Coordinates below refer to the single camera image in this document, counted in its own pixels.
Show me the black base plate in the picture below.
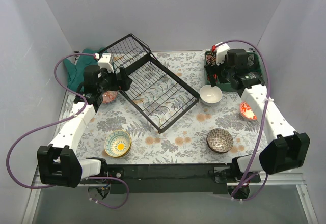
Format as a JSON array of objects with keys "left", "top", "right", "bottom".
[{"left": 88, "top": 163, "right": 262, "bottom": 194}]

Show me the plain white bowl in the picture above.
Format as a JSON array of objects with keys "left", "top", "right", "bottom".
[{"left": 199, "top": 85, "right": 223, "bottom": 106}]

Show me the yellow sun pattern bowl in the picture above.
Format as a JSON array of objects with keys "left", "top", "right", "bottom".
[{"left": 104, "top": 130, "right": 132, "bottom": 158}]

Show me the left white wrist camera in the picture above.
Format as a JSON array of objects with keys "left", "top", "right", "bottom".
[{"left": 97, "top": 53, "right": 114, "bottom": 73}]

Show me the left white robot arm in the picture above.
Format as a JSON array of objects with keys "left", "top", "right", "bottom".
[{"left": 37, "top": 65, "right": 132, "bottom": 188}]

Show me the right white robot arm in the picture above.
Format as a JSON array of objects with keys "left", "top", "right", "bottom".
[{"left": 204, "top": 49, "right": 310, "bottom": 182}]

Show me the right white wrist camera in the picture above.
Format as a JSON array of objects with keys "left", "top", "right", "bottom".
[{"left": 211, "top": 42, "right": 230, "bottom": 64}]

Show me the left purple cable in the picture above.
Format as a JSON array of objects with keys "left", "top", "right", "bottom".
[{"left": 6, "top": 52, "right": 130, "bottom": 209}]

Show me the purple cable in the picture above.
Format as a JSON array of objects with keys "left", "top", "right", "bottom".
[
  {"left": 211, "top": 39, "right": 275, "bottom": 202},
  {"left": 6, "top": 52, "right": 130, "bottom": 209}
]

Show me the black wire dish rack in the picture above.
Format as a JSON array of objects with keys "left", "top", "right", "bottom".
[{"left": 100, "top": 34, "right": 199, "bottom": 133}]

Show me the aluminium frame rail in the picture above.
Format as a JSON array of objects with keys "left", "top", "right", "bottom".
[{"left": 23, "top": 175, "right": 318, "bottom": 223}]

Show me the green compartment tray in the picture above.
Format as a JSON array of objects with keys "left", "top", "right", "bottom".
[{"left": 215, "top": 49, "right": 264, "bottom": 93}]

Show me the blue zigzag red bowl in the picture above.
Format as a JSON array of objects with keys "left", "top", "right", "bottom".
[{"left": 102, "top": 91, "right": 118, "bottom": 103}]

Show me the red black coiled band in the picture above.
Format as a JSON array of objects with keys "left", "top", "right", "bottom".
[{"left": 206, "top": 52, "right": 216, "bottom": 65}]

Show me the green cloth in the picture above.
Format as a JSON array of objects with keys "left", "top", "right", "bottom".
[{"left": 63, "top": 55, "right": 97, "bottom": 92}]

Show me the dark patterned bowl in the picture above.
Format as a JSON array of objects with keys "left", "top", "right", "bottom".
[{"left": 206, "top": 128, "right": 234, "bottom": 154}]

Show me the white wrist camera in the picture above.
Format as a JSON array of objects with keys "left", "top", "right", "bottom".
[
  {"left": 97, "top": 53, "right": 114, "bottom": 73},
  {"left": 211, "top": 42, "right": 230, "bottom": 64}
]

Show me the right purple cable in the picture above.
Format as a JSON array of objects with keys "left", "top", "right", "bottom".
[{"left": 211, "top": 39, "right": 275, "bottom": 202}]

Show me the red floral pattern bowl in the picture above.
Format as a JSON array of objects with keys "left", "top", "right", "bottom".
[{"left": 240, "top": 101, "right": 257, "bottom": 121}]

